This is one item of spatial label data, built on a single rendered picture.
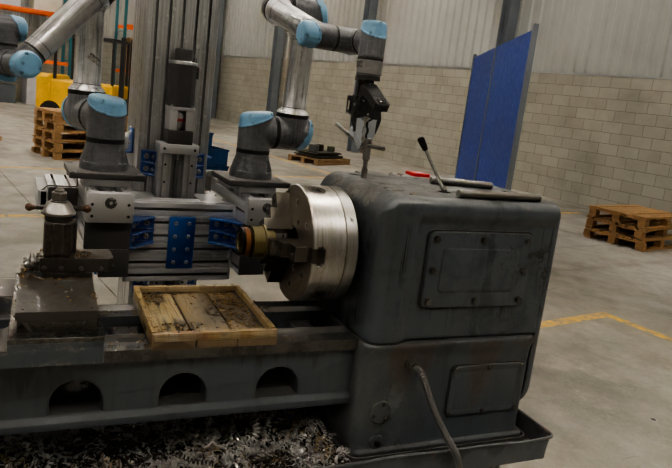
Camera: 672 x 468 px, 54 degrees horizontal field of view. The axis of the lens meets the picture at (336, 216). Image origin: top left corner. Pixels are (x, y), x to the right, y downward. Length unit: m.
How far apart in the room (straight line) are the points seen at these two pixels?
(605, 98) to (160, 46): 11.28
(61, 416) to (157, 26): 1.31
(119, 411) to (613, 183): 11.73
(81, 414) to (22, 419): 0.12
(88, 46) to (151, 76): 0.23
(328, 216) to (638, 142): 11.18
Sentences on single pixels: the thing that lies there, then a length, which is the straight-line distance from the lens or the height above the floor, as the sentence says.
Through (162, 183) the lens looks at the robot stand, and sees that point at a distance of 2.31.
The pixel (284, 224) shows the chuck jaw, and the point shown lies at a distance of 1.75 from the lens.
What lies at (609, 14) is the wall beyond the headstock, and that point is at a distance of 13.44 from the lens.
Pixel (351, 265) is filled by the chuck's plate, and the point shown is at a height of 1.06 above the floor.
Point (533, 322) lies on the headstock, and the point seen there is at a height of 0.90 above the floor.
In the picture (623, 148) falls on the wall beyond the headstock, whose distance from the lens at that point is 12.78.
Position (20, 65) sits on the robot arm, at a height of 1.46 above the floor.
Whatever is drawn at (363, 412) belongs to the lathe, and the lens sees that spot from 1.80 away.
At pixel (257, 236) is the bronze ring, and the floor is 1.10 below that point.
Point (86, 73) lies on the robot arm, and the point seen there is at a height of 1.45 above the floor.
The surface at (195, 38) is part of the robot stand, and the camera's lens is 2.41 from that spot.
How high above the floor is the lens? 1.48
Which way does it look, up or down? 10 degrees down
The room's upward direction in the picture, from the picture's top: 7 degrees clockwise
